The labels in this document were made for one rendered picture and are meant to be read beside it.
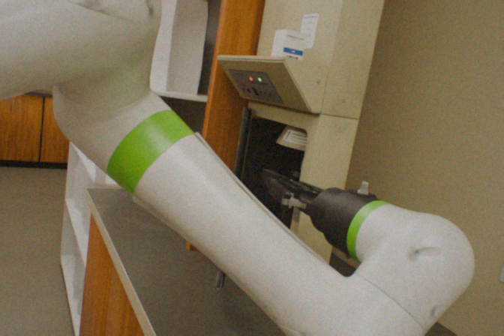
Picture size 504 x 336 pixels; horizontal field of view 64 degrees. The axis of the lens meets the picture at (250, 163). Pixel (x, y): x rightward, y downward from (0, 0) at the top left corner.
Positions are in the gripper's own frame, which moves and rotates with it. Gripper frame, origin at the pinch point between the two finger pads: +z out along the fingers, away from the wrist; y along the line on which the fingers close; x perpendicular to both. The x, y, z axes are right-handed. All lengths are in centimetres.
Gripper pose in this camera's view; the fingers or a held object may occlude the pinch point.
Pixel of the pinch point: (273, 180)
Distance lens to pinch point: 78.7
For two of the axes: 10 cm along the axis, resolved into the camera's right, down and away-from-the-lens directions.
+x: -1.7, 9.7, 1.7
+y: -8.6, -0.7, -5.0
